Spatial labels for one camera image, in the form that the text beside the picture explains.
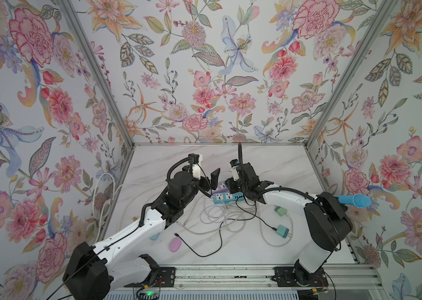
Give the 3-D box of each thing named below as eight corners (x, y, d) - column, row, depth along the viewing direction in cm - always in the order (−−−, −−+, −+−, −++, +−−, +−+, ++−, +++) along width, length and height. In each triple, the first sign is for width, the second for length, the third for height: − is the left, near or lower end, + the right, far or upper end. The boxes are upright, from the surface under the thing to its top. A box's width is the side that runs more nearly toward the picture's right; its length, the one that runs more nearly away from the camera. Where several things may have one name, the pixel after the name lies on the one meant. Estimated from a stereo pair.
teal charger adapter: (274, 232, 88) (276, 230, 85) (277, 226, 90) (279, 223, 87) (287, 240, 86) (290, 238, 83) (290, 233, 88) (292, 231, 85)
